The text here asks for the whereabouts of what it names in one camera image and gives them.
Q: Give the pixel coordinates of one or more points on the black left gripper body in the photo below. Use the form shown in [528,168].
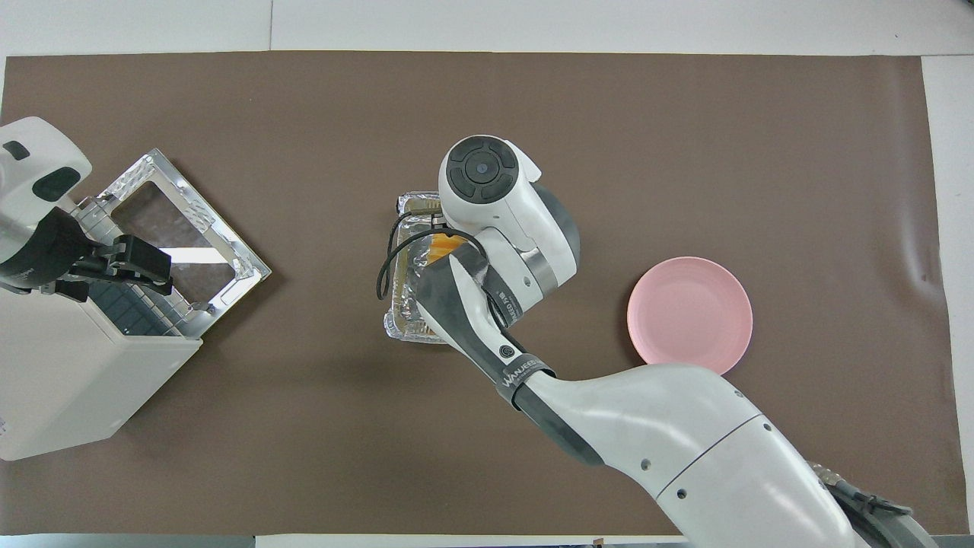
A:
[46,251]

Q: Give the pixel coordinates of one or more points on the aluminium foil tray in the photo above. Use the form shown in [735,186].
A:
[403,320]

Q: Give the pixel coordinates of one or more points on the golden bread loaf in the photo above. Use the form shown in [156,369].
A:
[441,247]

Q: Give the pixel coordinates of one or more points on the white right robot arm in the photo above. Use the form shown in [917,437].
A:
[670,434]

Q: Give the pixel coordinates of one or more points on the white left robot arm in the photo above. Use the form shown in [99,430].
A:
[34,164]

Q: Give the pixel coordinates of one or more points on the glass oven door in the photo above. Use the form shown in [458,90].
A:
[221,259]

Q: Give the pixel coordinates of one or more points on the cream toaster oven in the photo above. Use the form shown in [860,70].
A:
[68,380]

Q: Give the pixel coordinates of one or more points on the brown table mat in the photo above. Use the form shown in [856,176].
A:
[304,426]

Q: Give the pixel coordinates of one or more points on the pink round plate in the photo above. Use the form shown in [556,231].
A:
[689,316]

